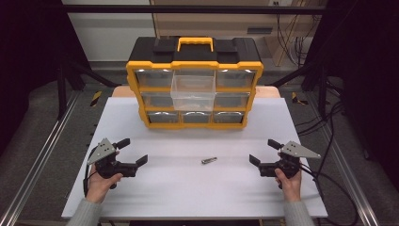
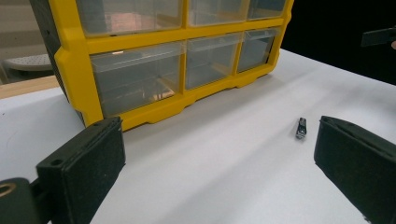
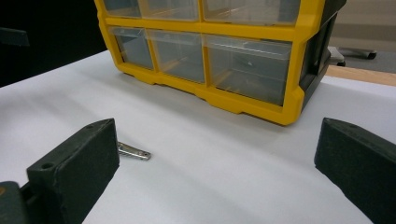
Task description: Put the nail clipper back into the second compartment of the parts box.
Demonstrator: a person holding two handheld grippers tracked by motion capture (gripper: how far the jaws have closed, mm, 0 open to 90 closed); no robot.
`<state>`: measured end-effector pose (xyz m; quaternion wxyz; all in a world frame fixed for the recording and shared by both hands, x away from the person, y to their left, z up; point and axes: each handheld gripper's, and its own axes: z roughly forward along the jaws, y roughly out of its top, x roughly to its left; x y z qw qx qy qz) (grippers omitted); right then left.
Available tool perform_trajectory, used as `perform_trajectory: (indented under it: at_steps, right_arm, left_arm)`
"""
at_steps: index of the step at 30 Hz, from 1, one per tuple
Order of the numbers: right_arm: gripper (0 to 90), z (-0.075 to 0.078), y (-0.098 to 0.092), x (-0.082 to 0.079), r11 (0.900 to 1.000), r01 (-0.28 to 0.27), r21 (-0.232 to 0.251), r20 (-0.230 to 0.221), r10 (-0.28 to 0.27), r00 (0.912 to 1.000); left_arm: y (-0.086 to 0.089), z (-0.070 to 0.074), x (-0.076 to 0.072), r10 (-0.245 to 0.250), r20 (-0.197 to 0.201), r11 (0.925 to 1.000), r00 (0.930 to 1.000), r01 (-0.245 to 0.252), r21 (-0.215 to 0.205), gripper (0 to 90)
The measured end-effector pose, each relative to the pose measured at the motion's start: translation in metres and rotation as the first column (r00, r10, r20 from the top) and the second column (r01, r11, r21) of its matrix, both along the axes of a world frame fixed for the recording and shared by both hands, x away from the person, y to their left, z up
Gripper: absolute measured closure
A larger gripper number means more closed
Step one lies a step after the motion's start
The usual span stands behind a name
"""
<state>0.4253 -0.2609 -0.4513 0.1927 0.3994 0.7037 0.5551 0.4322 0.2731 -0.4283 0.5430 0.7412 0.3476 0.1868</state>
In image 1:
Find black horizontal frame bar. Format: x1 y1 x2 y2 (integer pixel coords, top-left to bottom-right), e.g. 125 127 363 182
62 4 327 15

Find right hand-held gripper black cable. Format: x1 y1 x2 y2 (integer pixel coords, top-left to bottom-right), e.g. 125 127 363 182
299 162 359 226

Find aluminium floor rail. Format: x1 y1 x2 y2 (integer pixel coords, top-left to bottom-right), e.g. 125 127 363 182
0 90 83 226
305 93 381 226

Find wooden cabinet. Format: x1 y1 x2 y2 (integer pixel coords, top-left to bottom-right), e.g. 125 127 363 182
152 0 327 40

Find yellow black organizer box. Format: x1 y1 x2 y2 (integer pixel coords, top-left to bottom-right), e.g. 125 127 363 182
125 36 264 131

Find clear plastic drawer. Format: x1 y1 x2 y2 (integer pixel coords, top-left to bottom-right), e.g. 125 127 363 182
169 74 216 112

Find black curtain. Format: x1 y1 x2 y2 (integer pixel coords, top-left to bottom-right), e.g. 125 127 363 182
0 0 92 156
305 0 399 191

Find hanging black cables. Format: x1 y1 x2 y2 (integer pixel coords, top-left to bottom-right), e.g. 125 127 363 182
276 12 318 68

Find person's left hand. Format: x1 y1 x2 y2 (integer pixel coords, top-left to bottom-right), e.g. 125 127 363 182
85 150 124 204

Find black metal frame stand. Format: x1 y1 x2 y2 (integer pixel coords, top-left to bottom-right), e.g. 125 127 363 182
56 59 120 121
269 62 331 118

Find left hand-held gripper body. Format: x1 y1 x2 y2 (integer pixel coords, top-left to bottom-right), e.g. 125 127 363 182
87 137 139 190

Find person's right hand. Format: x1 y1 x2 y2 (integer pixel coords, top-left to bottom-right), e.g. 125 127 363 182
275 152 303 202

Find left hand-held gripper black cable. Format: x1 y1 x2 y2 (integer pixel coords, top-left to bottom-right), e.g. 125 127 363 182
82 150 99 198

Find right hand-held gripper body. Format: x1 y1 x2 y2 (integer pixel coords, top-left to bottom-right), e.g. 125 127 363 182
259 140 322 179

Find white wall panel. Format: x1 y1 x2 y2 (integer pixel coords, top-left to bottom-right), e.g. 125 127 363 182
62 0 157 62

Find yellow black hazard tape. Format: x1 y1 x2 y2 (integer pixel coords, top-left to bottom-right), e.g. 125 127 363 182
291 91 309 106
89 90 104 107

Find hand-held gripper black cable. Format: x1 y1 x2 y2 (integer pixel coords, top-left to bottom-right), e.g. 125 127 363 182
82 150 99 198
299 162 359 226

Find black floor cables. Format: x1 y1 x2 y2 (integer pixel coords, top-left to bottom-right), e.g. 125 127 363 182
295 78 346 137

